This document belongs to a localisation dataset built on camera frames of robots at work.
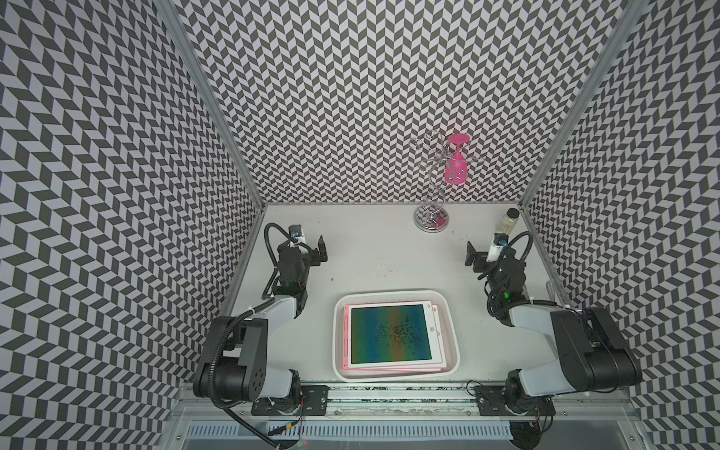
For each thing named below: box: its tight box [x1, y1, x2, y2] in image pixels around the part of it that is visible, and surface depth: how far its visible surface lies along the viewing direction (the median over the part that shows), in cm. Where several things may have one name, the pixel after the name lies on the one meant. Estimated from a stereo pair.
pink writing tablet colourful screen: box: [342, 300, 443, 369], surface depth 82 cm
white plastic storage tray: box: [332, 288, 461, 383], surface depth 81 cm
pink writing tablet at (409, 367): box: [341, 304, 448, 373], surface depth 80 cm
